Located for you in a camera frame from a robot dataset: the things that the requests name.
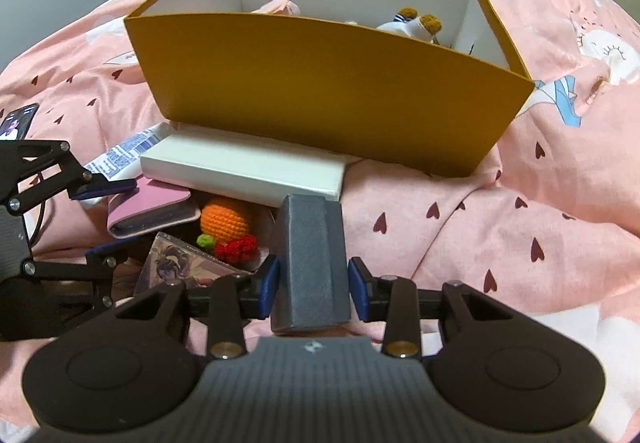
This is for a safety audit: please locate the pink item in box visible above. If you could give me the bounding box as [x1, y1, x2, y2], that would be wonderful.
[253, 0, 300, 16]

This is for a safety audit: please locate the blue white barcode packet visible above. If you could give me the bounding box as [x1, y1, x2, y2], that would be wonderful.
[85, 122, 174, 181]

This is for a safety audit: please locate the pink heart pattern bedspread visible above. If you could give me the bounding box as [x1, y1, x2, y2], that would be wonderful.
[1, 0, 639, 442]

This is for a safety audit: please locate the yellow storage box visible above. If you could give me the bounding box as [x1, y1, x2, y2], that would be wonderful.
[125, 0, 534, 177]

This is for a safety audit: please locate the white plush toy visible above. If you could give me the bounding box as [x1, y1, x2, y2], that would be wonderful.
[376, 7, 442, 42]

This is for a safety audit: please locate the grey cardboard box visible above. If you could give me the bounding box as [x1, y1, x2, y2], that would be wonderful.
[270, 194, 352, 333]

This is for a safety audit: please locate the black cable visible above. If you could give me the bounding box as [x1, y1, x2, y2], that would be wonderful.
[27, 197, 49, 254]

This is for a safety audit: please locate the orange crochet fruit toy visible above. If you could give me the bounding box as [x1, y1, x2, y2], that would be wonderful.
[196, 196, 258, 267]

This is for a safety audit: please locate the smartphone with lit screen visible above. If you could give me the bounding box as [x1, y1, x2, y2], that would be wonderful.
[0, 103, 39, 141]

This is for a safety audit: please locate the anime picture card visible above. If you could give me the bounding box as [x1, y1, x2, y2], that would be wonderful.
[134, 233, 248, 295]

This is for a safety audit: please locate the white flat box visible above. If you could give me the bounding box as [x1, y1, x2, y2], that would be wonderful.
[140, 125, 357, 208]

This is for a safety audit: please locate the pink card wallet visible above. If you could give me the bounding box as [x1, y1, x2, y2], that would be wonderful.
[106, 177, 201, 239]

